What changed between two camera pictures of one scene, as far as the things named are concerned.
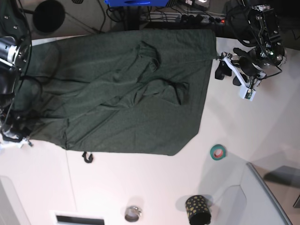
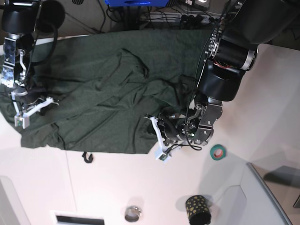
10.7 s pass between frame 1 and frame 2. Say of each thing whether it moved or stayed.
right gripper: moved
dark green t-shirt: stayed
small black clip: stayed
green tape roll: stayed
